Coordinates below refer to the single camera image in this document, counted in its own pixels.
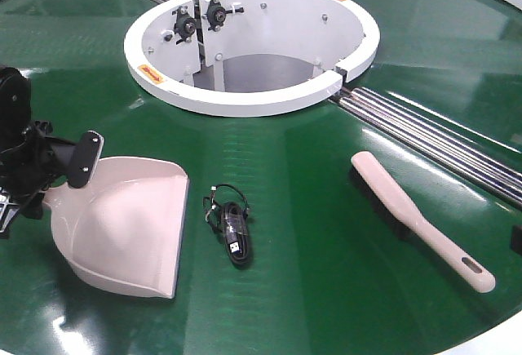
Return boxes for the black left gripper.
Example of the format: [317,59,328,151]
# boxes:
[1,120,104,239]

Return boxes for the pink plastic dustpan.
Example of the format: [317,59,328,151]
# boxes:
[43,156,189,299]

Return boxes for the black USB cable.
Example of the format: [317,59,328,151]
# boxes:
[202,184,253,269]

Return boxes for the pink hand brush black bristles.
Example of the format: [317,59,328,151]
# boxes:
[351,151,496,293]

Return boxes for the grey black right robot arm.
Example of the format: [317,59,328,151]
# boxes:
[510,225,522,255]

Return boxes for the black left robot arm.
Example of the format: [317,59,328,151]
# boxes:
[1,65,104,239]

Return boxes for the chrome roller rods right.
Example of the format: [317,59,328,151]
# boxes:
[330,87,521,208]

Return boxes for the black bearing mount left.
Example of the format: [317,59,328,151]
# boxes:
[172,6,197,45]

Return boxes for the black bearing mount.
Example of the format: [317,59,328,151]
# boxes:
[172,6,197,45]
[205,0,245,32]

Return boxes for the white central ring housing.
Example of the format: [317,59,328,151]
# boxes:
[123,0,380,118]

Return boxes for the black bearing mount right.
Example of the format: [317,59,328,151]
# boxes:
[205,0,245,32]

